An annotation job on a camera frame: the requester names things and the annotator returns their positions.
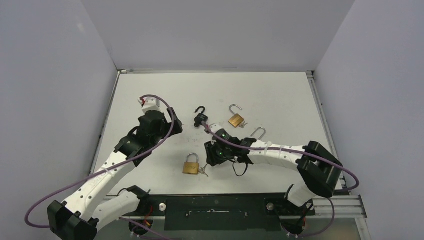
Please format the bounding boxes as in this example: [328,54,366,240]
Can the keys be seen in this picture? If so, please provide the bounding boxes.
[198,164,209,178]
[239,121,248,128]

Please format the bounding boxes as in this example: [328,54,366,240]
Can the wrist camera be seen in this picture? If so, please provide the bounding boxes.
[205,123,228,140]
[138,97,161,114]

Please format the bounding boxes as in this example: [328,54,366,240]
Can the brass padlock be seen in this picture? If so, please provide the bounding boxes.
[250,126,267,140]
[182,152,200,175]
[228,104,245,128]

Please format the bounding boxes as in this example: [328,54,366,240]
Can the black padlock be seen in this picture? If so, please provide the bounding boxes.
[193,106,209,128]

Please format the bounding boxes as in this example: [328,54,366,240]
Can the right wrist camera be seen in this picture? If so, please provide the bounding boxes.
[205,123,228,140]

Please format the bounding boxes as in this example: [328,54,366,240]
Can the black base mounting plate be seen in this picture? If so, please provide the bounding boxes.
[127,193,317,232]

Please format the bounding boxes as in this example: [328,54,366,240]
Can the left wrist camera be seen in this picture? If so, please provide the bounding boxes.
[138,97,161,114]

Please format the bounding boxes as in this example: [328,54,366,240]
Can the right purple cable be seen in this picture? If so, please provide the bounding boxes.
[201,121,361,238]

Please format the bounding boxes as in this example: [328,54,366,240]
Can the aluminium frame rail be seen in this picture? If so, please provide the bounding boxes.
[120,68,314,75]

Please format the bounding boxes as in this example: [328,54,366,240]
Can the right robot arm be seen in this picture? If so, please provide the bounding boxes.
[204,135,342,215]

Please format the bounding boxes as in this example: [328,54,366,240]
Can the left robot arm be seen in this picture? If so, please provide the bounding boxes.
[47,106,183,240]

